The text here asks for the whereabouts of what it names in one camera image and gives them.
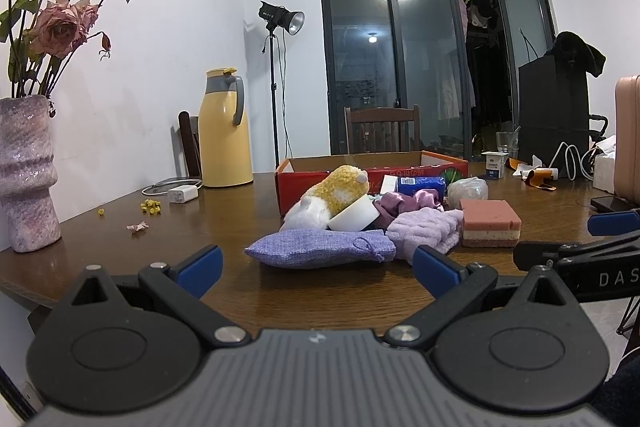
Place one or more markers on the dark chair beside jug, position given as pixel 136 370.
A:
pixel 188 129

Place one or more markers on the blue tissue pack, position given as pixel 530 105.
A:
pixel 409 185

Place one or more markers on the purple drawstring pouch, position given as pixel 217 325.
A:
pixel 311 249

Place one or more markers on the pink layered sponge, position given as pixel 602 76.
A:
pixel 489 223

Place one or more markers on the black bag on table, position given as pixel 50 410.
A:
pixel 554 108

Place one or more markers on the black garment on bag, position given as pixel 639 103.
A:
pixel 572 53

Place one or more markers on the white plastic bag ball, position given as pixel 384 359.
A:
pixel 467 188

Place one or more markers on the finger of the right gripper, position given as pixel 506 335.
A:
pixel 614 223

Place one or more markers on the purple textured vase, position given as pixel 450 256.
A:
pixel 27 173

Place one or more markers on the white charger block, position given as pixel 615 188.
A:
pixel 182 194

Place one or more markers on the yellow crumbs cluster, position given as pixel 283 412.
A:
pixel 150 207

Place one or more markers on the yellow white plush hamster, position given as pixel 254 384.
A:
pixel 326 199

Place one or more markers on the sliding glass door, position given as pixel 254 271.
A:
pixel 455 60

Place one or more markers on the red cardboard box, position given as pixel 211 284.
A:
pixel 295 175

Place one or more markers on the black smartphone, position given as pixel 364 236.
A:
pixel 610 203

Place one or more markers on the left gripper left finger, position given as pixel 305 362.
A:
pixel 177 292

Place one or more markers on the pink candy wrapper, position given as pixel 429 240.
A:
pixel 139 227

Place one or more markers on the pink suitcase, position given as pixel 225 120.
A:
pixel 627 164

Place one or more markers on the clear drinking glass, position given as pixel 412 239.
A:
pixel 507 143

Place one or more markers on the white tissue box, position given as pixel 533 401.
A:
pixel 604 165

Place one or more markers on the yellow thermos jug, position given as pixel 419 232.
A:
pixel 223 131

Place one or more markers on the small white milk carton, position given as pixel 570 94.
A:
pixel 495 164

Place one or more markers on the lilac fluffy towel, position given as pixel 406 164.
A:
pixel 439 230

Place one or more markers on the wooden chair behind table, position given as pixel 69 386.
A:
pixel 382 130

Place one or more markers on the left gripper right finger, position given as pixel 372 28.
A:
pixel 458 291

